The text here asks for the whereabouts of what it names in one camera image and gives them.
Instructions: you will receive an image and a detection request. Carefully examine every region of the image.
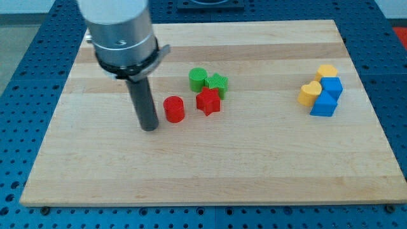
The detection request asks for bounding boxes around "red cylinder block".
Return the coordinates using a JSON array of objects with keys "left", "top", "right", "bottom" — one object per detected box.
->
[{"left": 163, "top": 96, "right": 185, "bottom": 123}]

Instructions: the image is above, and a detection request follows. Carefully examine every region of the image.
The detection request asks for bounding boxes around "green cylinder block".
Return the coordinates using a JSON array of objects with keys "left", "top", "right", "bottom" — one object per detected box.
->
[{"left": 188, "top": 67, "right": 207, "bottom": 93}]

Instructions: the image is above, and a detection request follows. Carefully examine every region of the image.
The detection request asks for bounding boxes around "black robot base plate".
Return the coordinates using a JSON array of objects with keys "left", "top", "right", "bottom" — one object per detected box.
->
[{"left": 176, "top": 0, "right": 245, "bottom": 11}]

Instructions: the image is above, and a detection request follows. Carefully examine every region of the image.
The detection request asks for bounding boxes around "yellow heart block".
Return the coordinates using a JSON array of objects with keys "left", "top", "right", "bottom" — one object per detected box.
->
[{"left": 297, "top": 81, "right": 322, "bottom": 107}]

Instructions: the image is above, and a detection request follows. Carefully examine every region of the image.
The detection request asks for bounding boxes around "blue triangle block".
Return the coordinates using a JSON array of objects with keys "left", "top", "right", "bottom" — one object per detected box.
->
[{"left": 310, "top": 90, "right": 338, "bottom": 117}]

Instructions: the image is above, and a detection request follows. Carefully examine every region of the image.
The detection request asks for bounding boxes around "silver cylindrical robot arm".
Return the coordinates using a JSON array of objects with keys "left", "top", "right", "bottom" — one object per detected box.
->
[{"left": 76, "top": 0, "right": 170, "bottom": 131}]

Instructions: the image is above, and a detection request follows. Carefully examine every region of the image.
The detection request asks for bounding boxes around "green star block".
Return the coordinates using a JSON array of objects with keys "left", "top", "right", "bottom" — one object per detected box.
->
[{"left": 204, "top": 73, "right": 228, "bottom": 100}]

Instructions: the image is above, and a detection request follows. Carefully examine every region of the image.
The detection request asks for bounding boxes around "blue cube block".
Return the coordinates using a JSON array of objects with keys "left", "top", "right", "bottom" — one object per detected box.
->
[{"left": 321, "top": 77, "right": 343, "bottom": 101}]

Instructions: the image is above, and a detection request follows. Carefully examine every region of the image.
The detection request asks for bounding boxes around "red star block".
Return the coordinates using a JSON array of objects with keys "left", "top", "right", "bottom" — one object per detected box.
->
[{"left": 196, "top": 87, "right": 221, "bottom": 116}]

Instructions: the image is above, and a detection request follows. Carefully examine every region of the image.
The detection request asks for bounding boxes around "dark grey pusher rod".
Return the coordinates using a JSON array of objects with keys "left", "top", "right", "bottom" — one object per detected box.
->
[{"left": 126, "top": 78, "right": 159, "bottom": 131}]

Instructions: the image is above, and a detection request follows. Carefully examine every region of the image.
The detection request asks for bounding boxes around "light wooden board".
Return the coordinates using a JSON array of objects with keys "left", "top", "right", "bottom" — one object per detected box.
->
[{"left": 20, "top": 20, "right": 406, "bottom": 207}]

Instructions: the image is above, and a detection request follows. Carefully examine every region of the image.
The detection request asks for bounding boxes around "yellow pentagon block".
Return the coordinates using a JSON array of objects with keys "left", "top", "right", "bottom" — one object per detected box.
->
[{"left": 314, "top": 64, "right": 338, "bottom": 81}]

